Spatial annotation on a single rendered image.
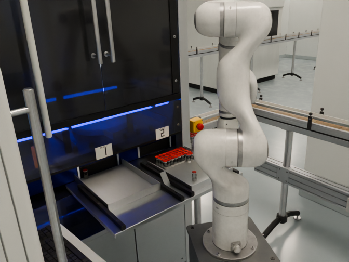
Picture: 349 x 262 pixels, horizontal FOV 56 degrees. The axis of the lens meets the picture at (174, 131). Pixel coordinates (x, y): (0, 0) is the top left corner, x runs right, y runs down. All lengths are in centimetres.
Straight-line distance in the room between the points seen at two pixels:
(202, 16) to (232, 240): 71
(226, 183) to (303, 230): 181
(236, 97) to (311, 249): 183
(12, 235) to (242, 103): 70
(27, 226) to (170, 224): 123
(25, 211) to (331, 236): 231
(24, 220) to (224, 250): 64
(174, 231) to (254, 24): 142
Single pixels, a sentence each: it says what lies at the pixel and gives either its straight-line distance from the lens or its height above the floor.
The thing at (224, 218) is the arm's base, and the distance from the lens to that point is 111.
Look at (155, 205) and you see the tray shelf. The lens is 140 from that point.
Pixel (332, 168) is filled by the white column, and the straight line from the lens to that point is 298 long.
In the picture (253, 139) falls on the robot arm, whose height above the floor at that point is 127.
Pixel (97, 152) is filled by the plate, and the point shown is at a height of 103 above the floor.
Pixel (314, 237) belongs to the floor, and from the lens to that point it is 277.
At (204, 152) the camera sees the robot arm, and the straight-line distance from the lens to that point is 100.
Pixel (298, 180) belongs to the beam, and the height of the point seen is 50.
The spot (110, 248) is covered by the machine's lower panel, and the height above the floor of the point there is 47.
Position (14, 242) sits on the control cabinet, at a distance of 95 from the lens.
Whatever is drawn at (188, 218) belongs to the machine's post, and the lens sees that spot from 212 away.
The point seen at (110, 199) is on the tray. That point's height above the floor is 88.
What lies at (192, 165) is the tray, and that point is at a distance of 170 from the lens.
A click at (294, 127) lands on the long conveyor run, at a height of 88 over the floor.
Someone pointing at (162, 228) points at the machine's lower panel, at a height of 43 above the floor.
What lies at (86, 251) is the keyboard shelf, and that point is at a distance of 135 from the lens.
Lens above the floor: 165
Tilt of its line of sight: 21 degrees down
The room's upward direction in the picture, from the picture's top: 2 degrees counter-clockwise
